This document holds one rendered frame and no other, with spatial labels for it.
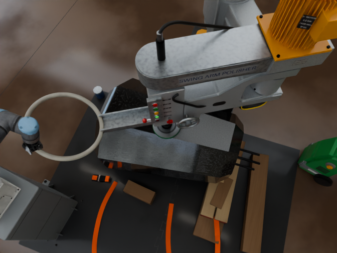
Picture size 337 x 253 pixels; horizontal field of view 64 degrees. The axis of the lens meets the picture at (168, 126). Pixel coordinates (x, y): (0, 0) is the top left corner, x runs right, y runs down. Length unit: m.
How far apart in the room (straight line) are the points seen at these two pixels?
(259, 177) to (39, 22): 3.44
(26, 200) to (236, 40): 1.75
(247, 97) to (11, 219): 1.80
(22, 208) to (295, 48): 1.98
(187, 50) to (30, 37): 3.08
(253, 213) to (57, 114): 2.37
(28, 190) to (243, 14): 1.90
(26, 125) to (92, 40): 2.46
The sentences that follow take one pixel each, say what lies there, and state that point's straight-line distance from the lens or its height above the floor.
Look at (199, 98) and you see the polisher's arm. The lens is 1.58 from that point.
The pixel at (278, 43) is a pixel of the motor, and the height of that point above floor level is 1.74.
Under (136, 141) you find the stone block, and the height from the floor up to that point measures 0.77.
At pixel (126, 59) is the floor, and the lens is 3.53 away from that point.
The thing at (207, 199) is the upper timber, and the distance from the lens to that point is 2.59.
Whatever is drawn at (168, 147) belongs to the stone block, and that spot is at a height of 0.78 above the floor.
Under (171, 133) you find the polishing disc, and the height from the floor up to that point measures 0.91.
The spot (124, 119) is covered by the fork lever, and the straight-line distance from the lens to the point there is 1.88.
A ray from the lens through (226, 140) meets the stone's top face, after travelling 2.10.
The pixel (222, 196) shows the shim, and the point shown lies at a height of 0.25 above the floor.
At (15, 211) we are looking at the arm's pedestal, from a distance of 2.24.
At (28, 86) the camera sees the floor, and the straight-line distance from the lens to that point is 3.73.
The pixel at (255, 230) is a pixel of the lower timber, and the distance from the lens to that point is 2.77.
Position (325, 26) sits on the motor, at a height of 1.96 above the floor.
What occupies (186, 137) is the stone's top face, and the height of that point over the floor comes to 0.85.
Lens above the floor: 2.79
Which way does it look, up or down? 67 degrees down
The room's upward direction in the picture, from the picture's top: 4 degrees counter-clockwise
